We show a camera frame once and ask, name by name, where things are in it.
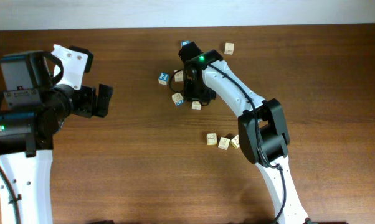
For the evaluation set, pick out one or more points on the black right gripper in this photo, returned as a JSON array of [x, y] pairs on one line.
[[210, 94]]

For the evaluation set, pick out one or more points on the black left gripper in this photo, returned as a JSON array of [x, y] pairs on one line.
[[88, 103]]

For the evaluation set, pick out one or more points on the wooden block letter J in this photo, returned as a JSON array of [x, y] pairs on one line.
[[224, 143]]

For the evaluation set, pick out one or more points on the wooden block letter L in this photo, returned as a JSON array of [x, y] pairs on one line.
[[211, 139]]

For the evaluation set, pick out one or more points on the wooden block letter M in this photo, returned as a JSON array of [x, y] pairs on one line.
[[178, 99]]

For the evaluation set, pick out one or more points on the wooden block letter H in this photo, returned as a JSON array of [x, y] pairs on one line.
[[235, 142]]

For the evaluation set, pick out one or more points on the wooden block fox picture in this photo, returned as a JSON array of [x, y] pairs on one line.
[[178, 76]]

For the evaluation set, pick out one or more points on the blue top wooden block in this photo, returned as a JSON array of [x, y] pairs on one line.
[[183, 43]]

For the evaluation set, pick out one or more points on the plain wooden block far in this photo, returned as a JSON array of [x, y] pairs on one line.
[[229, 48]]

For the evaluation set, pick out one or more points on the wooden block blue number 2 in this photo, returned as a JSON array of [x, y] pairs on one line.
[[163, 78]]

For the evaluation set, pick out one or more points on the wooden block snail picture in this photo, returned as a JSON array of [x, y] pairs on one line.
[[196, 105]]

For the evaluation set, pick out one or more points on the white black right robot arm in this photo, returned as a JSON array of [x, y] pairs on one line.
[[262, 128]]

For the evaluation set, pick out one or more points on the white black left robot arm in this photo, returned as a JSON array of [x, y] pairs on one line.
[[42, 89]]

